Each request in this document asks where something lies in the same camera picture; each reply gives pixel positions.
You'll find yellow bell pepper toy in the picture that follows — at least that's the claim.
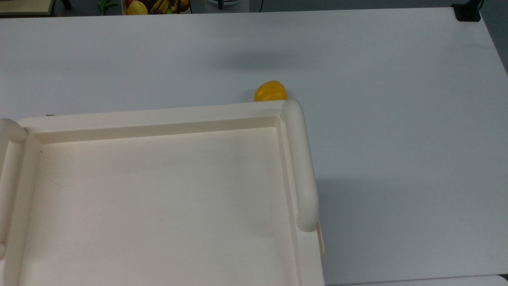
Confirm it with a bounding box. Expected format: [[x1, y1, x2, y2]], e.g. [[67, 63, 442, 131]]
[[254, 81, 288, 102]]

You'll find basket of toy fruit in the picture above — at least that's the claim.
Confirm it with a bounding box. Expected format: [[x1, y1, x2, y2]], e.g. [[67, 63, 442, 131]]
[[121, 0, 192, 15]]

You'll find yellow pepper in basket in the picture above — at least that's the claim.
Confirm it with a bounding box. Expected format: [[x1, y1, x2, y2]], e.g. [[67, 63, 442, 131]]
[[127, 1, 148, 15]]

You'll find green toy item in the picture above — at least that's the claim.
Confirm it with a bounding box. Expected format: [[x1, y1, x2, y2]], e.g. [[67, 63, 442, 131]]
[[98, 0, 119, 15]]

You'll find black table clamp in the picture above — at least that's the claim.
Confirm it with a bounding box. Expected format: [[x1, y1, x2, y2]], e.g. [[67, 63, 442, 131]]
[[452, 3, 481, 22]]

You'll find wooden side table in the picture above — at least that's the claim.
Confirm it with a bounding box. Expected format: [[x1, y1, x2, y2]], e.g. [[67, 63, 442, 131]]
[[0, 0, 55, 16]]

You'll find cream plastic tray with handles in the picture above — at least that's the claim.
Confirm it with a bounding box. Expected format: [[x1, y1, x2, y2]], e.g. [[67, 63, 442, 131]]
[[0, 99, 326, 286]]

